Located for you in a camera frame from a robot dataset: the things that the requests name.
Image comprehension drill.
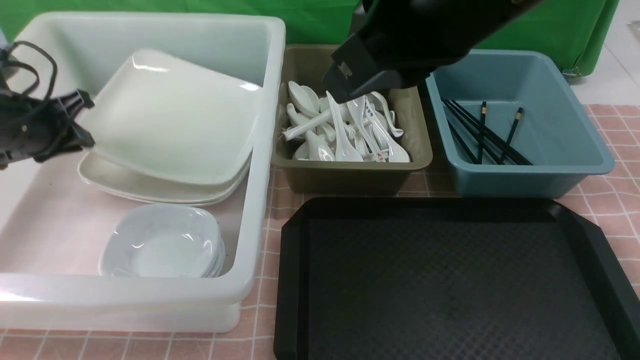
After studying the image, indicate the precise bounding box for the short black chopstick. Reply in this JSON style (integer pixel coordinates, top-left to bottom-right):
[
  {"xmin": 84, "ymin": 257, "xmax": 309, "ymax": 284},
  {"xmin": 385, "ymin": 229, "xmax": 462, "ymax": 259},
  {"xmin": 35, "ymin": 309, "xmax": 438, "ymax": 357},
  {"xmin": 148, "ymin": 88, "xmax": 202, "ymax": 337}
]
[{"xmin": 447, "ymin": 121, "xmax": 478, "ymax": 164}]

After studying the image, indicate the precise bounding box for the white spoon long handle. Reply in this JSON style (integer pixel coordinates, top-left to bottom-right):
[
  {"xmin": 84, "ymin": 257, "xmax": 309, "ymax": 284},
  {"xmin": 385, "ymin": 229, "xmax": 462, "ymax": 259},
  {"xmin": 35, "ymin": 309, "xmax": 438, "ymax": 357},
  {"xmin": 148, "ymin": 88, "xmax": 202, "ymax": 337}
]
[{"xmin": 282, "ymin": 103, "xmax": 333, "ymax": 141}]

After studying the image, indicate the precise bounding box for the white bowl in tub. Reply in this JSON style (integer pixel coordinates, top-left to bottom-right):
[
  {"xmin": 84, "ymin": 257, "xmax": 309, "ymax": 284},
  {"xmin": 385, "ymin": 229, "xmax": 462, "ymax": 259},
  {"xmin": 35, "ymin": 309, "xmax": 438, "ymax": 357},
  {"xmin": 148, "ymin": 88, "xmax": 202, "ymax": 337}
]
[{"xmin": 205, "ymin": 240, "xmax": 227, "ymax": 278}]

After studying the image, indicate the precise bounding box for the green cloth backdrop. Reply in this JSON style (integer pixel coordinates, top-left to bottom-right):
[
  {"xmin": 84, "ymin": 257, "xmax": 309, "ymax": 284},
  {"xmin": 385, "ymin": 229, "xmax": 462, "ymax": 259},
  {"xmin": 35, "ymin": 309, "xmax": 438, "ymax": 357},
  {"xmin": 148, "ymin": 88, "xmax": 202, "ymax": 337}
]
[{"xmin": 0, "ymin": 0, "xmax": 618, "ymax": 76}]

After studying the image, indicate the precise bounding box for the white spoon blue mark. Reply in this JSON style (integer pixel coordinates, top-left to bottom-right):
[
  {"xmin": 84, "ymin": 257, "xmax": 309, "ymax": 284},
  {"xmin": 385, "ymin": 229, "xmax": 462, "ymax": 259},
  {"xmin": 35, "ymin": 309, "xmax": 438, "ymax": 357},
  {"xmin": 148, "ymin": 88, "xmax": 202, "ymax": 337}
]
[{"xmin": 346, "ymin": 95, "xmax": 386, "ymax": 163}]

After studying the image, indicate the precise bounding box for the blue plastic bin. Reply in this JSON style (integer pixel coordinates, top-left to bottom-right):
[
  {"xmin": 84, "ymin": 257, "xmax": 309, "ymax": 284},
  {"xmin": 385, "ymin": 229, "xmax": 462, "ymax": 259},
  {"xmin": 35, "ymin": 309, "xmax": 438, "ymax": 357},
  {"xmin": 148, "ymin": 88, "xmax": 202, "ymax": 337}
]
[{"xmin": 426, "ymin": 50, "xmax": 615, "ymax": 199}]

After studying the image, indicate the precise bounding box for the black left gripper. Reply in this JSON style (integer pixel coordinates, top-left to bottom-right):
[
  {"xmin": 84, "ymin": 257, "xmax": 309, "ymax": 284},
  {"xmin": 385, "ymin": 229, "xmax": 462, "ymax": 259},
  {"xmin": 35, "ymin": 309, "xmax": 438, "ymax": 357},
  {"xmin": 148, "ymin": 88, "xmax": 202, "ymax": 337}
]
[{"xmin": 0, "ymin": 89, "xmax": 95, "ymax": 170}]

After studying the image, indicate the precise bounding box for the white spoon front centre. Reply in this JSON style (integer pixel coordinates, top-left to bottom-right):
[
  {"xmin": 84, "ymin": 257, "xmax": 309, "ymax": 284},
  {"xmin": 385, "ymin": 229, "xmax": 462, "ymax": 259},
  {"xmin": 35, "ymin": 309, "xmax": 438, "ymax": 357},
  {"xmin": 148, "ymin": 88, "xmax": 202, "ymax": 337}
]
[{"xmin": 326, "ymin": 91, "xmax": 364, "ymax": 162}]

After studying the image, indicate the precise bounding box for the white square plate in tub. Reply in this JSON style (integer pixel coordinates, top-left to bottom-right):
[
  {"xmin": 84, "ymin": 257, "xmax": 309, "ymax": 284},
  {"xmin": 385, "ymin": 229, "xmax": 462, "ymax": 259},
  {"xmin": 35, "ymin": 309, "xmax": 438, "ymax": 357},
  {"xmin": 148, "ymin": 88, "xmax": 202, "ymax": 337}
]
[{"xmin": 77, "ymin": 153, "xmax": 251, "ymax": 206}]

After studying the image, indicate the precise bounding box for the large white plastic tub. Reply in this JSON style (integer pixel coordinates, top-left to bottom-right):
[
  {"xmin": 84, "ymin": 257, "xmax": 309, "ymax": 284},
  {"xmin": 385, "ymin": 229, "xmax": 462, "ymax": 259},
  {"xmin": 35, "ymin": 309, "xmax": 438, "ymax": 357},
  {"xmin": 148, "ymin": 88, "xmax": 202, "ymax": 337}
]
[{"xmin": 1, "ymin": 11, "xmax": 286, "ymax": 333}]

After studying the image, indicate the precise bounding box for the large white square plate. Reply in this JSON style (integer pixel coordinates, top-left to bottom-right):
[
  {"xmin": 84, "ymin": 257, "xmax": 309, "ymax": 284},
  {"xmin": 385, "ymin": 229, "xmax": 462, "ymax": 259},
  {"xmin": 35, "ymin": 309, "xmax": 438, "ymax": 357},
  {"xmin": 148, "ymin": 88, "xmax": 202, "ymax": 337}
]
[{"xmin": 79, "ymin": 48, "xmax": 262, "ymax": 186}]

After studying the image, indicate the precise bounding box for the pink checkered tablecloth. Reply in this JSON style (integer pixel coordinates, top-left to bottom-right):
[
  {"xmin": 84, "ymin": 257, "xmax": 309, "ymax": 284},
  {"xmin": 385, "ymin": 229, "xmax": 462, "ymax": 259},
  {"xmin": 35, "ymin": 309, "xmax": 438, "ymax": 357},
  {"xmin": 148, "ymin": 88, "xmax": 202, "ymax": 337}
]
[{"xmin": 1, "ymin": 104, "xmax": 640, "ymax": 360}]

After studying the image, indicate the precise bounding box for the white bowl tray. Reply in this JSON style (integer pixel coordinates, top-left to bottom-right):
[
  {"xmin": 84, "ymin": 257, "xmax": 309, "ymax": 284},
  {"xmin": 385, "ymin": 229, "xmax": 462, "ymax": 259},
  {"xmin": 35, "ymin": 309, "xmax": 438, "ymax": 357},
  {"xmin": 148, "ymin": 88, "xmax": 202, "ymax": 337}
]
[{"xmin": 98, "ymin": 203, "xmax": 223, "ymax": 278}]

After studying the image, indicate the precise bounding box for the black chopstick gold band right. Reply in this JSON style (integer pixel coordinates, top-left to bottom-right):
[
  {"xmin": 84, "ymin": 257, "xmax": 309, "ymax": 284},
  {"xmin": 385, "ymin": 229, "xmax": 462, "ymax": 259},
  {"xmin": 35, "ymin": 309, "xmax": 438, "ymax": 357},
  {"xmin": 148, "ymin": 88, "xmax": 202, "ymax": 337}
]
[{"xmin": 498, "ymin": 107, "xmax": 524, "ymax": 165}]

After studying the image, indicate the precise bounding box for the black chopstick gold band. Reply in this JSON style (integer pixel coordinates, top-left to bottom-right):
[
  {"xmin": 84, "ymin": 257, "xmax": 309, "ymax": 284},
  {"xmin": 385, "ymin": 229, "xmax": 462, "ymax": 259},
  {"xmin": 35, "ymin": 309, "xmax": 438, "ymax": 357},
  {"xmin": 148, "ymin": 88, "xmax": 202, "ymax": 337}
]
[
  {"xmin": 477, "ymin": 101, "xmax": 487, "ymax": 164},
  {"xmin": 498, "ymin": 107, "xmax": 524, "ymax": 165}
]

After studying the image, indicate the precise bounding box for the black plastic serving tray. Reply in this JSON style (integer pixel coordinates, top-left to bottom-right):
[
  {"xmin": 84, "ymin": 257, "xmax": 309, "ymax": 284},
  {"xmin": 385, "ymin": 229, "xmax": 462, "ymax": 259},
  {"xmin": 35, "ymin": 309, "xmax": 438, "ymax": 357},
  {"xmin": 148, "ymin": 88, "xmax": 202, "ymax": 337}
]
[{"xmin": 273, "ymin": 197, "xmax": 640, "ymax": 360}]

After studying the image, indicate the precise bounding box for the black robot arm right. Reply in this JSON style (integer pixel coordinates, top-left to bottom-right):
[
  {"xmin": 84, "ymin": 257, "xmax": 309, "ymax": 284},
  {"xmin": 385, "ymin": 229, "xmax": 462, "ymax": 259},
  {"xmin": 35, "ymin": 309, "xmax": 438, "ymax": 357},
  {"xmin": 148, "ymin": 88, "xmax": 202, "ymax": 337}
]
[{"xmin": 322, "ymin": 0, "xmax": 538, "ymax": 104}]

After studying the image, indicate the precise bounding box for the olive green plastic bin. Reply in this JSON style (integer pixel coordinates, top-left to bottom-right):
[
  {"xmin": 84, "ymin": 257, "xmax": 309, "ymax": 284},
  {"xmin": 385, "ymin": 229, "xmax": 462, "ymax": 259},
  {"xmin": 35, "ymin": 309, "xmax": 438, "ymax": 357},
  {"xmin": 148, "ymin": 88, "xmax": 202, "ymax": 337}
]
[{"xmin": 271, "ymin": 44, "xmax": 434, "ymax": 196}]

